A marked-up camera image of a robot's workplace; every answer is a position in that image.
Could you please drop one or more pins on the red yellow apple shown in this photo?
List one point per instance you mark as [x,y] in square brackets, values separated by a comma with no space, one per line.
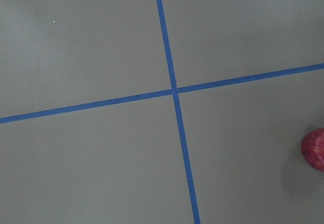
[312,149]

